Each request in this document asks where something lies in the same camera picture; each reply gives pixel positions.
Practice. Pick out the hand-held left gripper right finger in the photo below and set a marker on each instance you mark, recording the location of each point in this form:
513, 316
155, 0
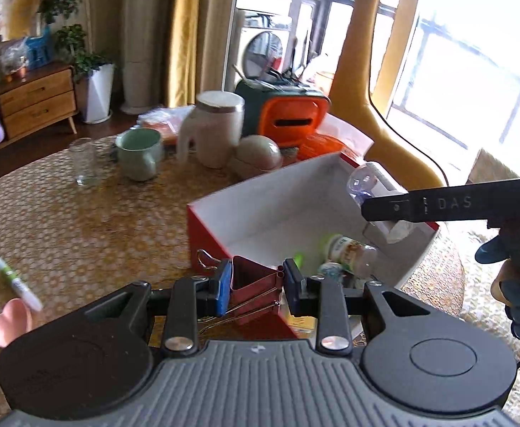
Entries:
292, 287

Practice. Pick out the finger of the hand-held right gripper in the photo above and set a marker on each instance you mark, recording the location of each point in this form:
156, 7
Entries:
420, 207

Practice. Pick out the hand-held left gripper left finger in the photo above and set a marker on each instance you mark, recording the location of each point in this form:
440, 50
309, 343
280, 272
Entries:
224, 287

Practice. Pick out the pink binder clip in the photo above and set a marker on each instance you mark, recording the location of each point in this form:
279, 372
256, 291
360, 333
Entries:
251, 282

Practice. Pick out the small clear-capped jar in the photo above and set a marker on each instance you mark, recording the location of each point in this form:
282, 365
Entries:
366, 180

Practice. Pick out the large green-label spice jar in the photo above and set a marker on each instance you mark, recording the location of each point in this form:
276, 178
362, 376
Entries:
346, 251

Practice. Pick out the red cardboard box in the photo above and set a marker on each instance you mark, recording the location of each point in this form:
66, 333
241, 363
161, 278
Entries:
286, 204

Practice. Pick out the person's right hand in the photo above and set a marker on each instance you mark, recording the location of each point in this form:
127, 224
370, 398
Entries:
509, 278

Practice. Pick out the brown cardboard box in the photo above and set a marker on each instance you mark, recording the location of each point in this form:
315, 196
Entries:
491, 167

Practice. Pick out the beige egg-shaped container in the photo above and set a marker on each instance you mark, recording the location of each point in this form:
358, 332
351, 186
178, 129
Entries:
258, 153

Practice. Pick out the pale green mug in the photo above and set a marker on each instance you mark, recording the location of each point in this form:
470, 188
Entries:
137, 160

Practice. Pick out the white pitcher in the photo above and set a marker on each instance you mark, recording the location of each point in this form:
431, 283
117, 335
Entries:
217, 133

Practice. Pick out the orange and green knife holder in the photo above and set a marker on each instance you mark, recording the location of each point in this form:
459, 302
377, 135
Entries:
291, 118

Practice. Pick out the yellow curved chair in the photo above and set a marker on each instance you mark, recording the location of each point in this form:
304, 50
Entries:
358, 53

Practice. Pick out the plastic bag with orange contents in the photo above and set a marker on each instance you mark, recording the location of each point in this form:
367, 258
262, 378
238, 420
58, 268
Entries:
162, 122

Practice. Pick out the clear glass cup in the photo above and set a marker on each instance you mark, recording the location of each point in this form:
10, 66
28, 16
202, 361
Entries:
84, 164

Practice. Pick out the white and green marker pen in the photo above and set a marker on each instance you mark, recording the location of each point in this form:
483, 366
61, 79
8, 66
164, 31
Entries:
17, 284

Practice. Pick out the pink heart-shaped dish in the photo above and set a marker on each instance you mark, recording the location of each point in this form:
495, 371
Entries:
9, 324

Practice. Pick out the white washing machine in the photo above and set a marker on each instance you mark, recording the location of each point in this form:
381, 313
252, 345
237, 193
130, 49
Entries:
264, 49

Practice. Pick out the potted plant in white pot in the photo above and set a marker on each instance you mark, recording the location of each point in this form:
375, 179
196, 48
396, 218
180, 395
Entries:
97, 93

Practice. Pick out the yellow curtain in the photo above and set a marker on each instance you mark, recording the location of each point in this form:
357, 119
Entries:
193, 31

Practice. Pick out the wooden sideboard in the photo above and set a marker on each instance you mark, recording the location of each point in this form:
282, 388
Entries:
37, 98

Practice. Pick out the beige curtain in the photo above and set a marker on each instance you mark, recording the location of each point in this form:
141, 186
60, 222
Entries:
146, 31

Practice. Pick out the clear plastic bag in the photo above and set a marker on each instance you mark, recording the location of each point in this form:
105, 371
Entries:
13, 58

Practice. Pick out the window with dark frame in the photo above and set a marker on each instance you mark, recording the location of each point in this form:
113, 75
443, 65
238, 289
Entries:
464, 75

